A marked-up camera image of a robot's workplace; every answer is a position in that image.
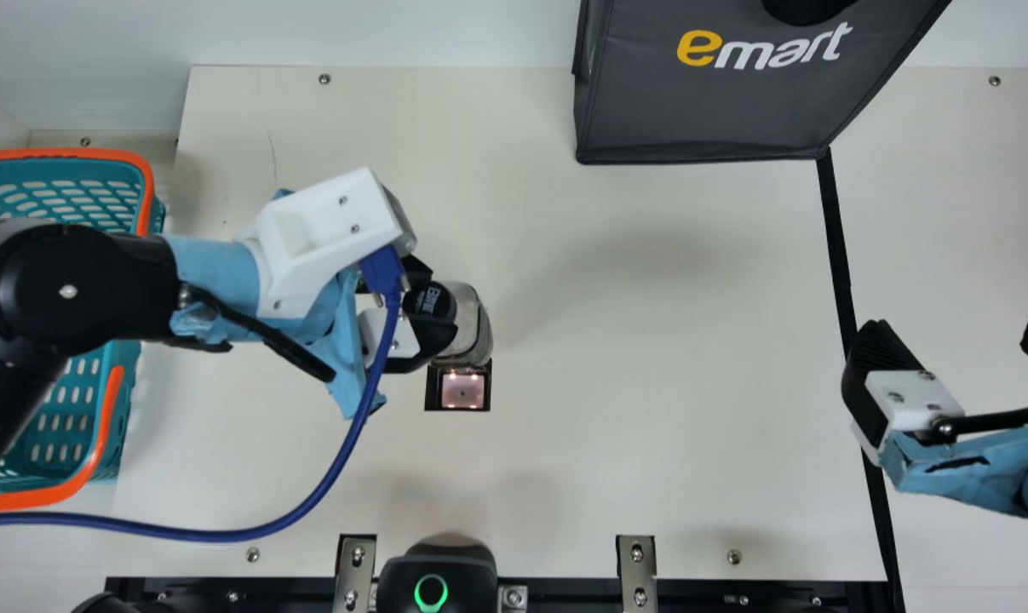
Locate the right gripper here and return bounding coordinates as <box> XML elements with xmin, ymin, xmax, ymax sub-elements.
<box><xmin>841</xmin><ymin>315</ymin><xmax>1028</xmax><ymax>543</ymax></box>

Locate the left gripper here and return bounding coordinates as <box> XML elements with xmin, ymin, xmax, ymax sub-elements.
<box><xmin>164</xmin><ymin>188</ymin><xmax>461</xmax><ymax>421</ymax></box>

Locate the dark coffee bottle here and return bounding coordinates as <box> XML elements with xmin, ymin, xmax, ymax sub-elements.
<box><xmin>400</xmin><ymin>280</ymin><xmax>494</xmax><ymax>370</ymax></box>

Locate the teal shopping basket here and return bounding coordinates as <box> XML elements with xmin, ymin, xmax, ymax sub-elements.
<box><xmin>0</xmin><ymin>148</ymin><xmax>168</xmax><ymax>513</ymax></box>

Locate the small square scanner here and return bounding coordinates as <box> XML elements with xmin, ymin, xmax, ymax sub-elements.
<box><xmin>424</xmin><ymin>359</ymin><xmax>494</xmax><ymax>414</ymax></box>

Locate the black strip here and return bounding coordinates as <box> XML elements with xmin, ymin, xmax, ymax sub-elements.
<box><xmin>815</xmin><ymin>146</ymin><xmax>907</xmax><ymax>613</ymax></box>

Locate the black device with green light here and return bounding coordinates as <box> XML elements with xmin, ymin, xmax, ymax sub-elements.
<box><xmin>375</xmin><ymin>536</ymin><xmax>500</xmax><ymax>613</ymax></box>

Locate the dark grey bag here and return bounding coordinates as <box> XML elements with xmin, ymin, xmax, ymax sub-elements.
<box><xmin>571</xmin><ymin>0</ymin><xmax>954</xmax><ymax>165</ymax></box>

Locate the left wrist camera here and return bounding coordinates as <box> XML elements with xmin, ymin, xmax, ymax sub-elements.
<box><xmin>236</xmin><ymin>166</ymin><xmax>419</xmax><ymax>321</ymax></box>

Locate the blue cable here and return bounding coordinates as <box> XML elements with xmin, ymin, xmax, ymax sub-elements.
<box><xmin>0</xmin><ymin>245</ymin><xmax>411</xmax><ymax>546</ymax></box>

